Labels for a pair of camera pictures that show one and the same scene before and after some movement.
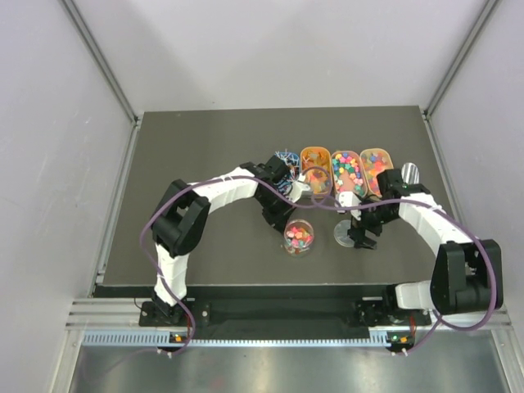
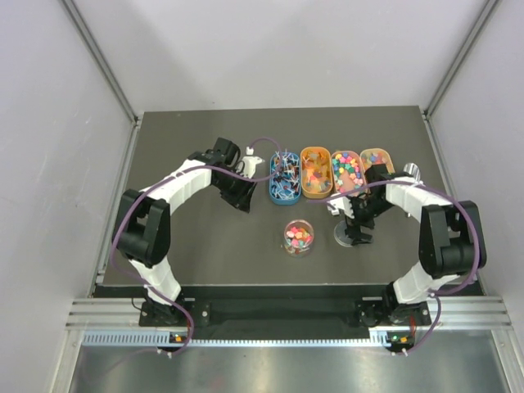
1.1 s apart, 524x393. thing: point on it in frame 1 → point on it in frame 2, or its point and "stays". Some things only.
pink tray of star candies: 349,173 stays
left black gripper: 277,210 → 238,192
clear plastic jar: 298,237 stays
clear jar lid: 341,233 stays
